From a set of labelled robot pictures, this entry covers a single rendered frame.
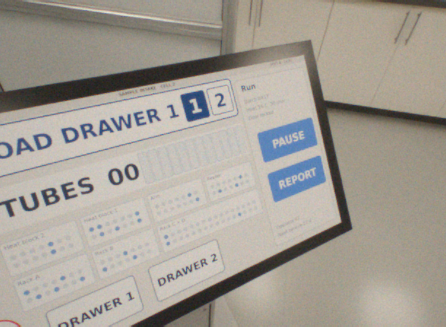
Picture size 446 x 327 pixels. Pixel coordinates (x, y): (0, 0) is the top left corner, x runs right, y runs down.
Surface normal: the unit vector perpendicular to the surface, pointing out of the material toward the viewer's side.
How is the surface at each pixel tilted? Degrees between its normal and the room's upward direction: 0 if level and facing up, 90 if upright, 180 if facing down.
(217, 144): 50
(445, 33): 90
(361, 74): 90
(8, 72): 90
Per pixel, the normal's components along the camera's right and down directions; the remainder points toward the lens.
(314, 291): 0.06, -0.73
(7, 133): 0.39, 0.02
